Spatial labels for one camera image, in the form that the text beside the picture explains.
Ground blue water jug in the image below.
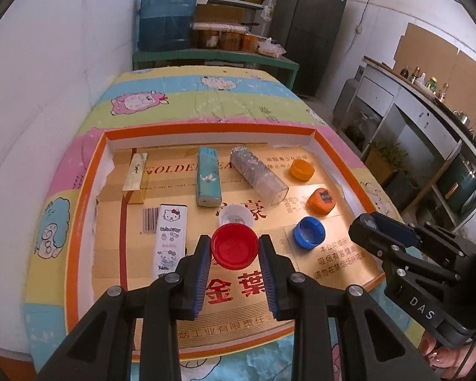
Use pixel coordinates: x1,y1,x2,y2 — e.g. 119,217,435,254
137,0,201,52

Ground teal lighter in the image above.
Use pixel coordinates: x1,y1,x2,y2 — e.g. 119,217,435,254
196,147,223,208

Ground grey kitchen counter cabinet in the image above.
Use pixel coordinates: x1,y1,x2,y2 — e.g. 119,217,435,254
333,56,476,239

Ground green low table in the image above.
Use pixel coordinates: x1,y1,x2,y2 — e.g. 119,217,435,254
132,48,300,88

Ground orange cap with dark label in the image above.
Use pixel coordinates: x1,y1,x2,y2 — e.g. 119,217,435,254
307,187,338,216

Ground brown cardboard box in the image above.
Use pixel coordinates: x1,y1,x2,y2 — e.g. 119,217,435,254
194,4,244,23

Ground dark grey refrigerator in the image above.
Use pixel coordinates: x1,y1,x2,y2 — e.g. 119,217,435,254
270,0,349,97

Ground white cartoon cat lighter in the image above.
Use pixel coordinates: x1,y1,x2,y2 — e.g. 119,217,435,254
151,203,189,280

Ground gold lipstick case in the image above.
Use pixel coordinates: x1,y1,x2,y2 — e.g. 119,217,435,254
122,151,149,205

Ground grey gas cylinder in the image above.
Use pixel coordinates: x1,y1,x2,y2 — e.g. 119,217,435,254
333,67,363,128

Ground cardboard sheets on wall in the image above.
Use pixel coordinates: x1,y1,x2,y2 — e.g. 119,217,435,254
393,23,476,108

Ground plastic bag of food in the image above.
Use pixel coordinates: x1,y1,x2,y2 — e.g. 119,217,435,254
258,37,286,58

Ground printed cartoon sheep blanket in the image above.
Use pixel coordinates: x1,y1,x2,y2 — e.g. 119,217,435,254
22,65,425,381

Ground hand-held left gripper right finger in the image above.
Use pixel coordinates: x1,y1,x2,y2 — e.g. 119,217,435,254
259,234,441,381

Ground potted grass plant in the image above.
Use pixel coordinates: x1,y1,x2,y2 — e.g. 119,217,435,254
364,137,407,185

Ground glass jug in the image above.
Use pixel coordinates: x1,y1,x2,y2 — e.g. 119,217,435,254
351,113,381,144

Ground shallow orange-rimmed cardboard box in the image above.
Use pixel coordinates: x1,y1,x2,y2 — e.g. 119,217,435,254
65,124,385,364

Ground red bottle cap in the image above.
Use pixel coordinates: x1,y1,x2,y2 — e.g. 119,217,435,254
210,223,260,271

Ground clear plastic cap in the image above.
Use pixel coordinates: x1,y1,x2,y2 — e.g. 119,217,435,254
218,204,255,231

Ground dark green container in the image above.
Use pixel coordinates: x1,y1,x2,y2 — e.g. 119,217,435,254
436,155,476,217

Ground dark planter box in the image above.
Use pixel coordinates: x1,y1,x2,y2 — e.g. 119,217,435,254
385,169,421,213

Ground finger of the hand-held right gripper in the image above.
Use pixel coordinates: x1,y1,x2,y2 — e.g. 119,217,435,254
348,212,461,286
370,211,476,274

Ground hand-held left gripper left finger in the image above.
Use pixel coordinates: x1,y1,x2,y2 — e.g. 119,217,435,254
36,235,212,381

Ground plain orange bottle cap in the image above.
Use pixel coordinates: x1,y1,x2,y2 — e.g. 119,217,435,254
290,158,315,181

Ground blue bottle cap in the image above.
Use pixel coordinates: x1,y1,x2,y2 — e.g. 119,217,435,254
294,216,327,249

